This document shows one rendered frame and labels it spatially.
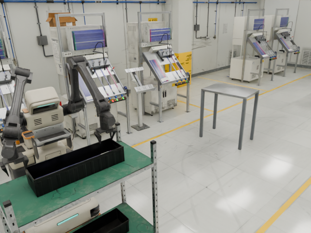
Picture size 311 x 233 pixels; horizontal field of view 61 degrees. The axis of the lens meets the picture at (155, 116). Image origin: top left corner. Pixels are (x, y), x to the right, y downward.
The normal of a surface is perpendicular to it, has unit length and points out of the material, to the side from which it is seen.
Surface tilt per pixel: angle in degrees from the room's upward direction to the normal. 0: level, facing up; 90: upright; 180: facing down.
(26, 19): 90
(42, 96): 42
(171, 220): 0
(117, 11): 90
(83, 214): 90
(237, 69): 90
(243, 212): 0
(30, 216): 0
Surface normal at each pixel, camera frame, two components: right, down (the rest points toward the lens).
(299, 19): -0.76, 0.26
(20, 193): -0.03, -0.93
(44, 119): 0.64, 0.40
